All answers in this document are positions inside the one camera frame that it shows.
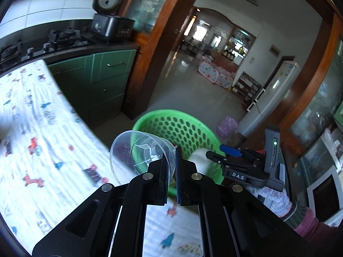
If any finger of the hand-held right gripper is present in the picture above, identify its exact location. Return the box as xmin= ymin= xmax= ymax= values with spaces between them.
xmin=206 ymin=151 xmax=255 ymax=170
xmin=219 ymin=144 xmax=264 ymax=161

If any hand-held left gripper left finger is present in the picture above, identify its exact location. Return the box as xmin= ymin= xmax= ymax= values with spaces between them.
xmin=32 ymin=155 xmax=175 ymax=257

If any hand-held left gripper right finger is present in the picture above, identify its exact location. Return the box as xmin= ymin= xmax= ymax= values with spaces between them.
xmin=175 ymin=146 xmax=314 ymax=257

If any clear plastic cup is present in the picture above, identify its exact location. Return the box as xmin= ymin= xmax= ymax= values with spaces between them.
xmin=110 ymin=130 xmax=176 ymax=186

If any green plastic basket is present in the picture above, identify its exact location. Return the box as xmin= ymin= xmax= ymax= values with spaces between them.
xmin=132 ymin=109 xmax=224 ymax=196

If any person's right forearm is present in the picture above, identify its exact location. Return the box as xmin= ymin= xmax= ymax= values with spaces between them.
xmin=257 ymin=185 xmax=343 ymax=257

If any white crumpled paper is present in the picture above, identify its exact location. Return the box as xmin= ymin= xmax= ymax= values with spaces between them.
xmin=189 ymin=148 xmax=215 ymax=177

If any pink plastic bag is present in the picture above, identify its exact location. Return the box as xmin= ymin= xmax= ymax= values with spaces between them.
xmin=217 ymin=116 xmax=239 ymax=140

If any white standing air conditioner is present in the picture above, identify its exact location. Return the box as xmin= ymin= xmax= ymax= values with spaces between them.
xmin=238 ymin=61 xmax=301 ymax=140

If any dark wooden shoe rack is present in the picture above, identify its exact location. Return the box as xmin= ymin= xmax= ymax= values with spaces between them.
xmin=231 ymin=72 xmax=262 ymax=110

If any white microwave oven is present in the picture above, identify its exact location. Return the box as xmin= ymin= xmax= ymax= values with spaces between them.
xmin=307 ymin=166 xmax=343 ymax=227

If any wooden glass-front cabinet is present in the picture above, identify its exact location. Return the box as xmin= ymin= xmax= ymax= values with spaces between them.
xmin=288 ymin=32 xmax=343 ymax=153

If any pink and white play fence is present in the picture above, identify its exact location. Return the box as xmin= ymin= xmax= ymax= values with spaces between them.
xmin=198 ymin=60 xmax=238 ymax=89

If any wooden display cabinet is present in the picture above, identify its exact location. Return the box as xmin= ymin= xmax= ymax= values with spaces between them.
xmin=221 ymin=27 xmax=256 ymax=65

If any green kitchen cabinet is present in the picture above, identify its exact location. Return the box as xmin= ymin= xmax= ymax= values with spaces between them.
xmin=47 ymin=49 xmax=138 ymax=129

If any black rice cooker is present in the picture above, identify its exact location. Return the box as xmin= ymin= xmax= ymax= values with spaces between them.
xmin=90 ymin=0 xmax=136 ymax=43

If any black gas stove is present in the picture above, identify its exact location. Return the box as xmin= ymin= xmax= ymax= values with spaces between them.
xmin=0 ymin=28 xmax=95 ymax=65

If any wooden door frame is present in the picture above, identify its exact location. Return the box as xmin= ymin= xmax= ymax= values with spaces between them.
xmin=118 ymin=0 xmax=200 ymax=121

